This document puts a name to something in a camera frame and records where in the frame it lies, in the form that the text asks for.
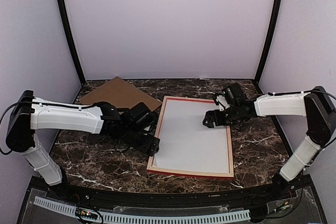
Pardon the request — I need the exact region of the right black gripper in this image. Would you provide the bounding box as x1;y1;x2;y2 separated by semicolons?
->
203;104;240;128

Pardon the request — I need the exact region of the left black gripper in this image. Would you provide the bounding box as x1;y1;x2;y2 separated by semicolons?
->
121;127;160;157

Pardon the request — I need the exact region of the autumn forest photo print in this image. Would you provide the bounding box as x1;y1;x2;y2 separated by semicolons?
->
153;99;228;174

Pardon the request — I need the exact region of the red wooden picture frame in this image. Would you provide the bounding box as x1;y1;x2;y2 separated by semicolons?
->
146;95;235;180

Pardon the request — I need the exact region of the brown cardboard backing board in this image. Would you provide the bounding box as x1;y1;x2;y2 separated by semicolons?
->
79;77;162;111

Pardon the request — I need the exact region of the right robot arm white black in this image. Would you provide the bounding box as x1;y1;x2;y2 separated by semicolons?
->
203;83;335;200

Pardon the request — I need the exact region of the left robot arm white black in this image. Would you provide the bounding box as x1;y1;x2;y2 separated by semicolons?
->
5;90;160;201

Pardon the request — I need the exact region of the small circuit board with led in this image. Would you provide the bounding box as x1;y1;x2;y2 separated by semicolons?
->
75;208;98;220

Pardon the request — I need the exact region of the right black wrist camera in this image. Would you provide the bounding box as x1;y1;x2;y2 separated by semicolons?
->
222;83;247;106

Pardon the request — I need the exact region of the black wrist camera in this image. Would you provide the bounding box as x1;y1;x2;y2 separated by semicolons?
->
222;83;247;106
130;102;156;128

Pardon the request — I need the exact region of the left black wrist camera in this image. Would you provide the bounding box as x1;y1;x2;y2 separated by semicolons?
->
130;102;156;128

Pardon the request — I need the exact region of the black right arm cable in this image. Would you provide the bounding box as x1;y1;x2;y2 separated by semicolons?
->
267;89;336;154

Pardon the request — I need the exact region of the white slotted cable duct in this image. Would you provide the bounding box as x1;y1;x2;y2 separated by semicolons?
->
33;196;251;223

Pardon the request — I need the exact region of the black right corner post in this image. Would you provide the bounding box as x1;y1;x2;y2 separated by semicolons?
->
254;0;281;83

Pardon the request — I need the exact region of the black corner post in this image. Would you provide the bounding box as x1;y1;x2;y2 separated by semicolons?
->
254;0;281;83
57;0;86;85

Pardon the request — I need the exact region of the black front mounting rail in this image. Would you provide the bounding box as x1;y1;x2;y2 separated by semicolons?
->
25;175;314;210

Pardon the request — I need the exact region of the black left corner post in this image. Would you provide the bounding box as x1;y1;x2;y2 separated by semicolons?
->
57;0;86;85

